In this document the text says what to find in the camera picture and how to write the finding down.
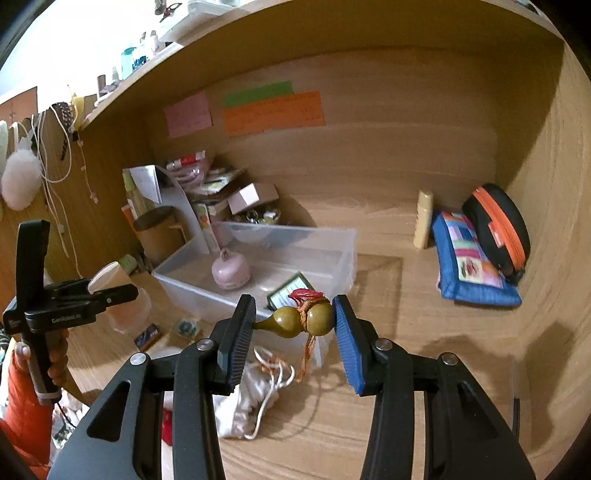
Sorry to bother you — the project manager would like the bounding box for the white drawstring cloth pouch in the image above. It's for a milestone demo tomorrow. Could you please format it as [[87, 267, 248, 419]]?
[[213, 346, 296, 441]]

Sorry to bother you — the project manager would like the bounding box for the blue Max staples box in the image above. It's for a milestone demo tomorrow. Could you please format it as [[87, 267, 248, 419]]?
[[134, 324, 162, 352]]

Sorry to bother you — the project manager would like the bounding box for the white pillar candle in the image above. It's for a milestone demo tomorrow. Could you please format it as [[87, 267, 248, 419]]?
[[87, 262, 151, 333]]

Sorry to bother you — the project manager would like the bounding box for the olive green gourd charm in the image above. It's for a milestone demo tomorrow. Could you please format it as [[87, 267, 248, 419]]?
[[253, 288, 335, 382]]

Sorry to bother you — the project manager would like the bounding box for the orange sleeve left forearm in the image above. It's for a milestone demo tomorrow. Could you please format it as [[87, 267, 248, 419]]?
[[1, 355, 52, 479]]

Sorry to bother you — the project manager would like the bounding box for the left hand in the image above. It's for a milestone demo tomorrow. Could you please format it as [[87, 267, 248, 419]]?
[[13, 330, 69, 387]]

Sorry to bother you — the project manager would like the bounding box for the clear plastic storage bin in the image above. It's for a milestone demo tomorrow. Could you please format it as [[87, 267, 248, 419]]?
[[151, 220, 359, 369]]

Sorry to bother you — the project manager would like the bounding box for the pink round macaron case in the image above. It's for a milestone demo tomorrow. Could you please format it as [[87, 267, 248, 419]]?
[[211, 248, 252, 290]]

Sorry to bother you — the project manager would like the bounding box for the green framed card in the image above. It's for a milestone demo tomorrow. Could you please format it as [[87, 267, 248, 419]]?
[[266, 272, 314, 311]]

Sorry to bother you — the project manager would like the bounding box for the white fluffy pompom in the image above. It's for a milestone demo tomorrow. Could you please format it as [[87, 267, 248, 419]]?
[[1, 149, 42, 211]]

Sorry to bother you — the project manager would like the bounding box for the brown ceramic mug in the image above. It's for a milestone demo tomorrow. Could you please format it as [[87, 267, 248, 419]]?
[[133, 206, 186, 267]]

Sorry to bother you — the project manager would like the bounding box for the clear glass bowl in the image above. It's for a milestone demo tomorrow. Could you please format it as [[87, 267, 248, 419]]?
[[230, 207, 281, 244]]

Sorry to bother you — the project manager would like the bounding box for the white paper file holder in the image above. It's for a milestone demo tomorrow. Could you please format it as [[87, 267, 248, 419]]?
[[122, 165, 209, 254]]

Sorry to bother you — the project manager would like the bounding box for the blue patchwork fabric pouch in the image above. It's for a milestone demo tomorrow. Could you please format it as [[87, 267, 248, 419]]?
[[432, 211, 522, 308]]

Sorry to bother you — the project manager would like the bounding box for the fruit print paper box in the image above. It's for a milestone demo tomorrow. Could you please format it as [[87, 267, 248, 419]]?
[[192, 203, 221, 253]]

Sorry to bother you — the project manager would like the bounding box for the small pink white box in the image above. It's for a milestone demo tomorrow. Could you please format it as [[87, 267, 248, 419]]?
[[228, 183, 279, 215]]

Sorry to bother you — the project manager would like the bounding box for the cream sunscreen bottle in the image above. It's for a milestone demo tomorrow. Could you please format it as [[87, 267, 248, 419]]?
[[413, 190, 434, 249]]

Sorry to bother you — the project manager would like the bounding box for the black orange zipper case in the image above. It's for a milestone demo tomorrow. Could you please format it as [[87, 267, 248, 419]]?
[[462, 183, 531, 286]]

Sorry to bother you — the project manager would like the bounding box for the pink sticky note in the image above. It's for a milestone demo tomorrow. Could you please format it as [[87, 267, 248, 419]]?
[[163, 91, 213, 138]]

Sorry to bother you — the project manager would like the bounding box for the green sticky note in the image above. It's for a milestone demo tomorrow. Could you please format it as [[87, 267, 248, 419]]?
[[223, 81, 294, 108]]

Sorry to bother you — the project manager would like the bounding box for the orange sticky note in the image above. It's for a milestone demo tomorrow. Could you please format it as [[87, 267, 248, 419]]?
[[222, 91, 325, 137]]

